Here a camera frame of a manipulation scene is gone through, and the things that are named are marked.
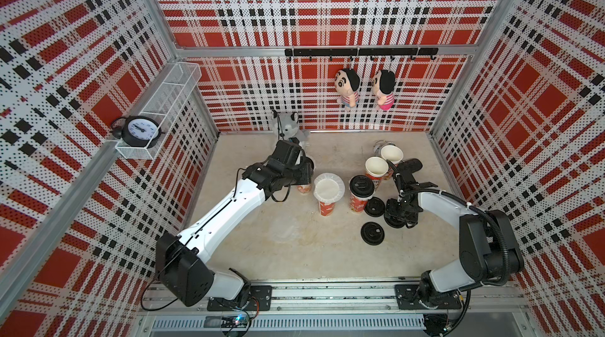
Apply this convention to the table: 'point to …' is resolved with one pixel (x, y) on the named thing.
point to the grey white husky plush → (285, 126)
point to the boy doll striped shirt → (347, 82)
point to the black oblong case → (406, 168)
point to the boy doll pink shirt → (384, 85)
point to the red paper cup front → (358, 204)
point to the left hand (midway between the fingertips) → (310, 172)
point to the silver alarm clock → (379, 144)
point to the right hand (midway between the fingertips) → (398, 215)
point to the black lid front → (373, 233)
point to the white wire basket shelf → (176, 82)
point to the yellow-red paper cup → (304, 188)
